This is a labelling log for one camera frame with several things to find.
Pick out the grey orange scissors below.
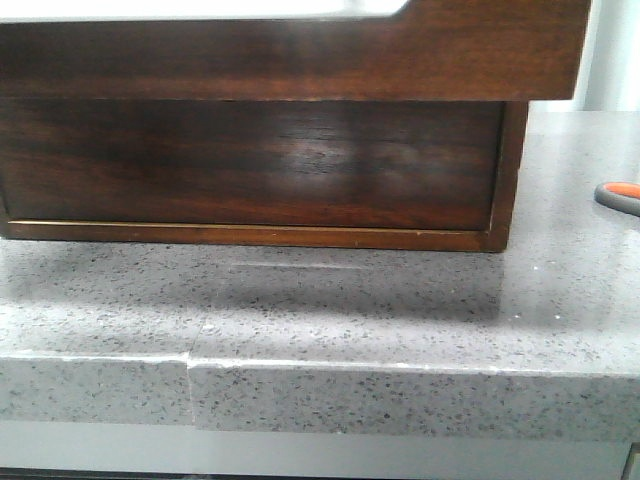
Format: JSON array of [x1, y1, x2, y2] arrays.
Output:
[[594, 182, 640, 217]]

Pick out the white tray on cabinet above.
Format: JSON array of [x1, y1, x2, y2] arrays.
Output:
[[1, 0, 407, 23]]

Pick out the dark wooden drawer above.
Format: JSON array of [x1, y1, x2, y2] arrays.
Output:
[[1, 1, 590, 101]]

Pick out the dark wooden drawer cabinet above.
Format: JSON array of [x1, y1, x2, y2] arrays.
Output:
[[1, 99, 528, 252]]

